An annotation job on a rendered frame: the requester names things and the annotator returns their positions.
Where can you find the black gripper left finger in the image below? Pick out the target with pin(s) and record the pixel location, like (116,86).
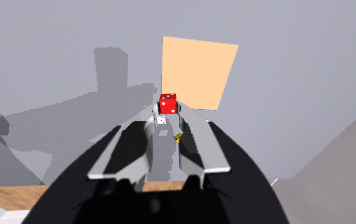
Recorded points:
(122,153)

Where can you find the white die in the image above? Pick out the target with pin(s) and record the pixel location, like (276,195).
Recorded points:
(161,119)

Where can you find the red die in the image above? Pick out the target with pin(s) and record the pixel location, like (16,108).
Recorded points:
(168,103)

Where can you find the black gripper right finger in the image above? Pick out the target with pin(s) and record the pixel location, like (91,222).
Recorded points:
(224,167)

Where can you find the peach flat mat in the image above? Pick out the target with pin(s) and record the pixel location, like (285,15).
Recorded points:
(196,71)

